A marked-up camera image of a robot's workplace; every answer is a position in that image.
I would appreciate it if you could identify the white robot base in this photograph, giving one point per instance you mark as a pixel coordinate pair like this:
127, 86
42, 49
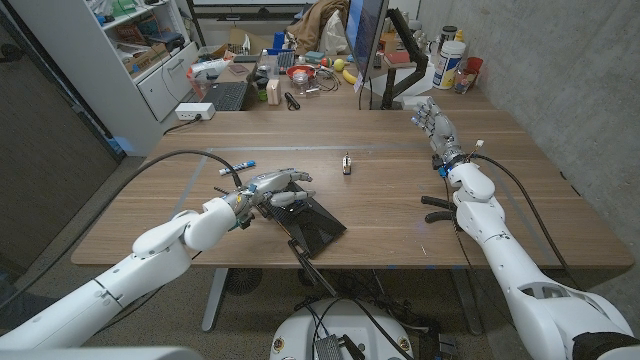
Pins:
340, 325

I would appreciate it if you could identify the small usb stick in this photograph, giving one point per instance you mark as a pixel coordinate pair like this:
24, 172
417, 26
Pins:
346, 164

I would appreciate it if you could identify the black keypad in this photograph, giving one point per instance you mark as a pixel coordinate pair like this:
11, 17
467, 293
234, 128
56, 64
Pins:
285, 61

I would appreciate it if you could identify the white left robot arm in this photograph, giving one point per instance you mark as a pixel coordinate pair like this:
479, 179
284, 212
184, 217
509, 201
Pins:
150, 265

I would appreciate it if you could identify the red cup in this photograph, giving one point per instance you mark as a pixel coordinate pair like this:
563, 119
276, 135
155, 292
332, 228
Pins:
475, 64

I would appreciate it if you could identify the red book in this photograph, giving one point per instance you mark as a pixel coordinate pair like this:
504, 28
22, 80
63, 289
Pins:
397, 57

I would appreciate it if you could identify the white flat box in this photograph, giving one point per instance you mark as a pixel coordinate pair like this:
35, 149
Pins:
406, 101

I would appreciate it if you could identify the white shelf cabinet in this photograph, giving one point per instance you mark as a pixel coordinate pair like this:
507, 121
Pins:
100, 75

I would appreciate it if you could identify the brown jacket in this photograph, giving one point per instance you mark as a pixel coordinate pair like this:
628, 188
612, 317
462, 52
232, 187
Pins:
315, 22

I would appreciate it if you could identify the clear drinking glass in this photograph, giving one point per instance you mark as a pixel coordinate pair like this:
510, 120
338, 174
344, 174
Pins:
463, 81

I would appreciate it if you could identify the white blue pen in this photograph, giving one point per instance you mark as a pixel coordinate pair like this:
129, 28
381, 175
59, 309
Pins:
237, 167

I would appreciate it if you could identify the yellow ball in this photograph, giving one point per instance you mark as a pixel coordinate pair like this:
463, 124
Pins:
339, 65

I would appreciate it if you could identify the blue box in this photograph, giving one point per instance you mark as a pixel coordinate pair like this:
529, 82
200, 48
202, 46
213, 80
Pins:
279, 40

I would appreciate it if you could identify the white power strip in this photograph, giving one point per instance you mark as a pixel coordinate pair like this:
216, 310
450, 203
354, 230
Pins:
195, 111

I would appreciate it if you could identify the red bowl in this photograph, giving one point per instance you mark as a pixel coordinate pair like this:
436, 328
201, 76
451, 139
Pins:
300, 70

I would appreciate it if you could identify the small beige box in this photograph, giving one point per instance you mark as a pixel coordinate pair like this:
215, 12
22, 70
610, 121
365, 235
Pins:
273, 92

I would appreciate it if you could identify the white cloth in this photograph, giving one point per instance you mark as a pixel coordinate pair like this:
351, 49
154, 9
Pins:
334, 35

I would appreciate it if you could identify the computer monitor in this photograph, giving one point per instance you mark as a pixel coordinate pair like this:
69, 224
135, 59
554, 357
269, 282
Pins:
365, 30

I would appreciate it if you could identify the black laptop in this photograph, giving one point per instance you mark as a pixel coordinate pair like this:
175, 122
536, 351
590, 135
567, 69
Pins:
227, 96

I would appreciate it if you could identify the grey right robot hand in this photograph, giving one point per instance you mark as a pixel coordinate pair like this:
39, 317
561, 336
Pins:
442, 132

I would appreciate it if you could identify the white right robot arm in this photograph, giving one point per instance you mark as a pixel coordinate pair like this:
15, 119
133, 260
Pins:
500, 250

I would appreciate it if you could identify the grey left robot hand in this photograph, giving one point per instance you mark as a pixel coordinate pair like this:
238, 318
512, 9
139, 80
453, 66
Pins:
265, 187

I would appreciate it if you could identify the cardboard box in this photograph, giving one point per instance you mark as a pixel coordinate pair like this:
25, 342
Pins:
239, 40

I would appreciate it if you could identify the grey table leg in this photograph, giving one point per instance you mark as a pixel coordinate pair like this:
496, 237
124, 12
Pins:
467, 302
215, 300

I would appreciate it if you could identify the yellow banana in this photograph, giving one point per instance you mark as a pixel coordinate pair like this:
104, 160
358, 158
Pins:
349, 77

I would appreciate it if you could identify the clear plastic jar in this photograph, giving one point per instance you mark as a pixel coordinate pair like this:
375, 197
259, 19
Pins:
300, 84

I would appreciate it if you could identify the black round grille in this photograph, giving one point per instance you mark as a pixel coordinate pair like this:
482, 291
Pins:
243, 281

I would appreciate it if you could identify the white plastic bag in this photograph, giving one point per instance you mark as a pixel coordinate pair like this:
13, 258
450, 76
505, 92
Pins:
207, 70

